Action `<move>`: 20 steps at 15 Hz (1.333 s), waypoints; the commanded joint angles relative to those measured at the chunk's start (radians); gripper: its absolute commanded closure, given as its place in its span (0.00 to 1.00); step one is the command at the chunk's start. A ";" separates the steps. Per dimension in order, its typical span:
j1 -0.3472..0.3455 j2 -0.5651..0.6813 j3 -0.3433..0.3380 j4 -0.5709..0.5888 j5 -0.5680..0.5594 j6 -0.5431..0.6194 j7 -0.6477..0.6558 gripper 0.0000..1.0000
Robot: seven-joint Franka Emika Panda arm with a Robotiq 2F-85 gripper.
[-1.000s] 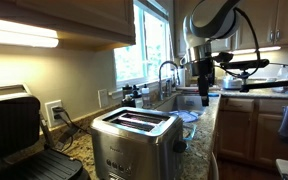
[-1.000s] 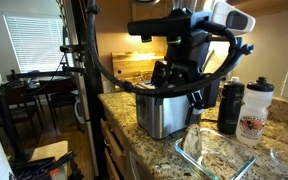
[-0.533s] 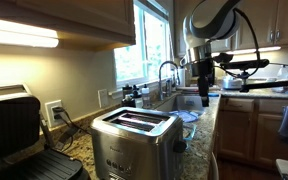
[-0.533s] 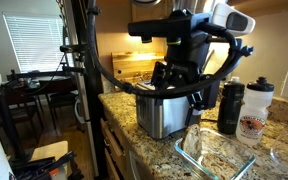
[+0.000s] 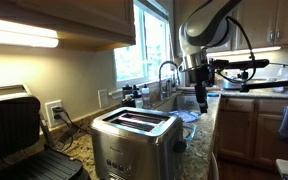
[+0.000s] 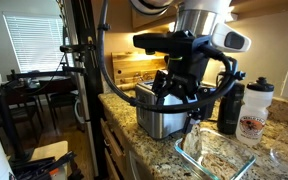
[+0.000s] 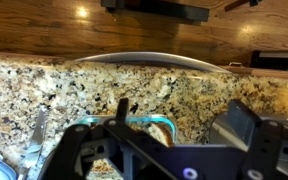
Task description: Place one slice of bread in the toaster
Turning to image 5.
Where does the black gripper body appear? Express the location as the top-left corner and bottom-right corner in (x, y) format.
(194, 64), (212, 88)

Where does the stainless steel two-slot toaster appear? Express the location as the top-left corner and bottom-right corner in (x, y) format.
(90, 106), (188, 180)

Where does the kitchen sink basin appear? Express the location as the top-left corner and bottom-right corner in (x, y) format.
(155, 94), (202, 113)

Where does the blue-rimmed container lid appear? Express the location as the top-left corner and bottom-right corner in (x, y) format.
(169, 109), (201, 124)

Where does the silver cooking pot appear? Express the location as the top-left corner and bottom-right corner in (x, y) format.
(221, 77), (245, 91)

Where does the clear glass rectangular container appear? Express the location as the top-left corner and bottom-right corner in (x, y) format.
(182, 121), (198, 142)

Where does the chrome kitchen faucet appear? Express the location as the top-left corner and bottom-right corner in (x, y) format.
(157, 60), (182, 101)

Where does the under-cabinet light strip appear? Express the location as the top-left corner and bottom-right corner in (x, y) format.
(206, 45), (282, 58)
(0, 16), (60, 49)

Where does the wooden base cabinet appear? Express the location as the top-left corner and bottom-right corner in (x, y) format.
(215, 96), (288, 171)

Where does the clear white bottle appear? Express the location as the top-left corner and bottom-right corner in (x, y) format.
(141, 83), (152, 108)

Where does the white sports bottle black cap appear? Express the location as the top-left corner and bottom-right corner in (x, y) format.
(131, 84), (144, 109)

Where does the bright kitchen window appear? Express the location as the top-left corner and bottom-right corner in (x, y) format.
(113, 0), (172, 88)

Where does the dark bottle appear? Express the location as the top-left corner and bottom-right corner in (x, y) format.
(122, 82), (134, 98)

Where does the black contact grill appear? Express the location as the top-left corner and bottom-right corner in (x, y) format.
(0, 83), (92, 180)

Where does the black stereo camera bar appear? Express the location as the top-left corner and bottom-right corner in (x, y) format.
(210, 58), (271, 72)

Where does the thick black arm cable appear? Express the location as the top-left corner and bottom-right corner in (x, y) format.
(217, 15), (257, 84)

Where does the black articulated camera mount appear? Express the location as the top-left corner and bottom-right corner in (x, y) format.
(239, 69), (288, 94)

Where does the wooden wall cabinet with handles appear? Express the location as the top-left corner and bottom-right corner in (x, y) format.
(232, 0), (288, 51)

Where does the white blank wall plate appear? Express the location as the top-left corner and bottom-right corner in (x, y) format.
(97, 88), (110, 109)

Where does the black power plug with cord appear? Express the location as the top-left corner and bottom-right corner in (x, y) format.
(52, 106), (92, 153)

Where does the white wall outlet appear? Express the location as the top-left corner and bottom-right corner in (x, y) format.
(44, 99), (66, 129)

